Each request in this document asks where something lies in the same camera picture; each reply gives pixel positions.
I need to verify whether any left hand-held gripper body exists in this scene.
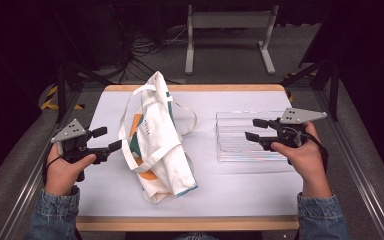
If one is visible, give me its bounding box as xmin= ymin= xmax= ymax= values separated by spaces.
xmin=50 ymin=118 xmax=112 ymax=183

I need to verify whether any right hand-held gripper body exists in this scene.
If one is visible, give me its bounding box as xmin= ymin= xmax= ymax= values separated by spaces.
xmin=259 ymin=107 xmax=328 ymax=153

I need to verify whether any clear plastic tray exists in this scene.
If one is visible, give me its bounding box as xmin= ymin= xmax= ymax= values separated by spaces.
xmin=215 ymin=110 xmax=291 ymax=163

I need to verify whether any white printed tote bag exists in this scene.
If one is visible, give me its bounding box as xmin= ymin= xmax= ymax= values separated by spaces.
xmin=118 ymin=70 xmax=199 ymax=205

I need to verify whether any person's left hand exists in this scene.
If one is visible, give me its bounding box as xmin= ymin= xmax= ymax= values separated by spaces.
xmin=44 ymin=143 xmax=97 ymax=197

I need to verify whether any person's right hand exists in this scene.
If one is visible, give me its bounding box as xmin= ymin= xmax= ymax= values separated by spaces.
xmin=270 ymin=121 xmax=333 ymax=198

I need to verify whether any black tripod stand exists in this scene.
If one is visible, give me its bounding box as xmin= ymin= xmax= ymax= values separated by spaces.
xmin=279 ymin=56 xmax=342 ymax=123
xmin=54 ymin=61 xmax=114 ymax=124

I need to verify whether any white metal stand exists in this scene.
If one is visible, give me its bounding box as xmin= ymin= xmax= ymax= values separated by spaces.
xmin=184 ymin=4 xmax=279 ymax=76

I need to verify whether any black wrist strap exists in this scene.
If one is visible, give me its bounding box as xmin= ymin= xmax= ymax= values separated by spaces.
xmin=299 ymin=131 xmax=330 ymax=174
xmin=42 ymin=146 xmax=63 ymax=186

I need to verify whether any aluminium frame rail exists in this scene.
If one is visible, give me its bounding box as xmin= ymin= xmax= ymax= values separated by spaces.
xmin=0 ymin=91 xmax=83 ymax=240
xmin=313 ymin=89 xmax=384 ymax=240

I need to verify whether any bundle of floor cables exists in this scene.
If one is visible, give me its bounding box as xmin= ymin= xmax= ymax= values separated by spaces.
xmin=113 ymin=19 xmax=188 ymax=84

